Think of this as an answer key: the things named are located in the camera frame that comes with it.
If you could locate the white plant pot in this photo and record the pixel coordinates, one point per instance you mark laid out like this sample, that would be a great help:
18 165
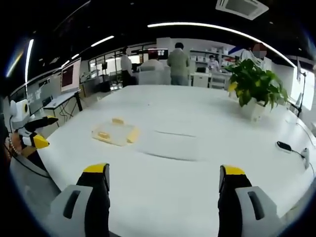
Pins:
253 109

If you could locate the white side desk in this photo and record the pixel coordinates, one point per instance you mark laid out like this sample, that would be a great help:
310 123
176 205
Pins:
63 98

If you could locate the large display screen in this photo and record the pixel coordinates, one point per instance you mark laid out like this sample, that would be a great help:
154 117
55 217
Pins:
71 75

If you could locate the white storage cabinet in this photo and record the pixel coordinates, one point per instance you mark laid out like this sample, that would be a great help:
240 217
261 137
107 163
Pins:
211 80

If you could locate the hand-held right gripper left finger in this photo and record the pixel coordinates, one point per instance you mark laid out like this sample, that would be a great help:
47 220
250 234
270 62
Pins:
96 209

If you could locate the green potted plant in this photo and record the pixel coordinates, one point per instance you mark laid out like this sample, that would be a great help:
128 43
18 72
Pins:
256 79

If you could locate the white handheld device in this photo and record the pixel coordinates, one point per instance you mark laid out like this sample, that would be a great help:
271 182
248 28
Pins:
305 156

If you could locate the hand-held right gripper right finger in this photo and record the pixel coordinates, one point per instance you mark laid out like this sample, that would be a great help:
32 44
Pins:
229 209

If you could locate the person's left hand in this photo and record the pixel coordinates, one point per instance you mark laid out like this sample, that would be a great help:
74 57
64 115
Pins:
16 144

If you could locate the ceiling air vent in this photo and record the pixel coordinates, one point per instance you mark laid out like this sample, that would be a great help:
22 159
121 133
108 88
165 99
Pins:
242 7

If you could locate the yellow plastic buckle part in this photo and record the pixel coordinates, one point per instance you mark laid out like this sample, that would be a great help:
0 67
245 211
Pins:
103 135
117 121

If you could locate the wall shelf with boxes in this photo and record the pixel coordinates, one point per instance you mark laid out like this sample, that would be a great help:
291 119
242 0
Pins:
209 54

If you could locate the yellow plastic block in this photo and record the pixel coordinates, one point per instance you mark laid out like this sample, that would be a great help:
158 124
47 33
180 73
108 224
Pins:
133 135

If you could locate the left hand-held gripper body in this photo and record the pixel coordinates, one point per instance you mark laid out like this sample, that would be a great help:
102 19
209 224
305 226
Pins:
19 113

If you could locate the long curved ceiling light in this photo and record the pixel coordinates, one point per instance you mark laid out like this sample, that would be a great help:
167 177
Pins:
222 28

